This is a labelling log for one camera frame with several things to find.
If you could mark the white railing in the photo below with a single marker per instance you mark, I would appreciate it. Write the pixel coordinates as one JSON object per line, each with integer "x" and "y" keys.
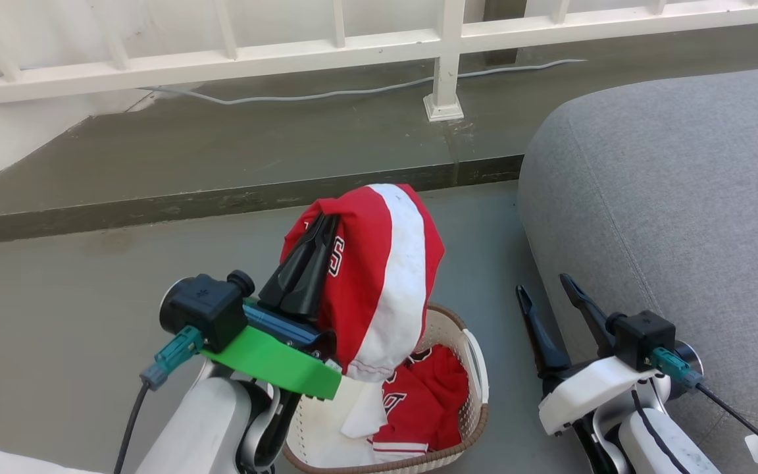
{"x": 448, "y": 39}

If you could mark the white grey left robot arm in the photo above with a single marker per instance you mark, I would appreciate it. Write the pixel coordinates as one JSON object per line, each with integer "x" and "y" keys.
{"x": 201, "y": 428}

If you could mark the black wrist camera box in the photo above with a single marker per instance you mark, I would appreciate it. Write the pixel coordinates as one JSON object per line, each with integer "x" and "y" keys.
{"x": 642, "y": 339}
{"x": 208, "y": 309}

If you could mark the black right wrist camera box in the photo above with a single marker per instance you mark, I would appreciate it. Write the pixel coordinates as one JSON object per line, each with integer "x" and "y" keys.
{"x": 642, "y": 339}

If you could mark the white tape strip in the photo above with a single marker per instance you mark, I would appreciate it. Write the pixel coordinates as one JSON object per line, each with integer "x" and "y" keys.
{"x": 30, "y": 464}

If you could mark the red garment with white print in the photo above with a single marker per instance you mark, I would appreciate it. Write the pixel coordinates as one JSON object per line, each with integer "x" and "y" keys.
{"x": 428, "y": 401}

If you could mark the cream perforated laundry basket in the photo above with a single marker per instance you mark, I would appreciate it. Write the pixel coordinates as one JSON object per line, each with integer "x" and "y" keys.
{"x": 471, "y": 395}

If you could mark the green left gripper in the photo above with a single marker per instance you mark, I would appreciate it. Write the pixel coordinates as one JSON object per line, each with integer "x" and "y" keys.
{"x": 274, "y": 362}

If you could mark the red white striped jersey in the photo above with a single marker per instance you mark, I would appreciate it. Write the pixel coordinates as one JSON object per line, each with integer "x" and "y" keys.
{"x": 379, "y": 263}

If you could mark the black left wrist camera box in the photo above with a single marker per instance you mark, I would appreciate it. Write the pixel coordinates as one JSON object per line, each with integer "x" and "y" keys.
{"x": 208, "y": 309}

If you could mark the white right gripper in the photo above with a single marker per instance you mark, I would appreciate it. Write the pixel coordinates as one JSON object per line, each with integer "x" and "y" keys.
{"x": 583, "y": 392}

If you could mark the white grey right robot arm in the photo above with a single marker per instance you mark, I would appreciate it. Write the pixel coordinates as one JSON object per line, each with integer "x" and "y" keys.
{"x": 668, "y": 441}

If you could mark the grey fabric sofa seat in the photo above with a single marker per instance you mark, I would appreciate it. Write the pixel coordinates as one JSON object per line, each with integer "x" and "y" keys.
{"x": 682, "y": 197}

